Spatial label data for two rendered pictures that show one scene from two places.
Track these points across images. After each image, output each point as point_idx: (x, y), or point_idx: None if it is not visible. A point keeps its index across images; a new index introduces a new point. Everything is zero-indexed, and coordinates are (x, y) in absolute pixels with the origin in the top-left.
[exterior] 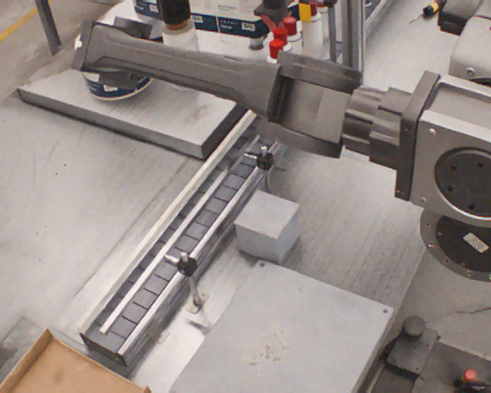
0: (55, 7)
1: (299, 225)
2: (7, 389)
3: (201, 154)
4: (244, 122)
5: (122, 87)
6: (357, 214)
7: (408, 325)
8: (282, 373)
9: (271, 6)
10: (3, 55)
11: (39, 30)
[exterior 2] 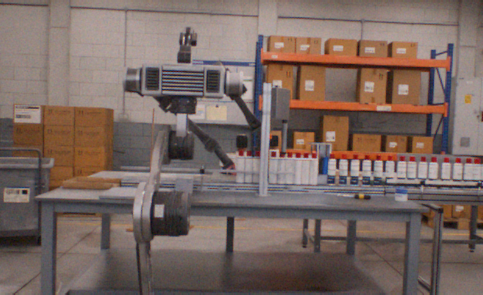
0: (343, 233)
1: (190, 189)
2: (98, 180)
3: None
4: (223, 175)
5: (161, 108)
6: (207, 197)
7: (219, 294)
8: (131, 192)
9: (257, 145)
10: (297, 233)
11: (323, 235)
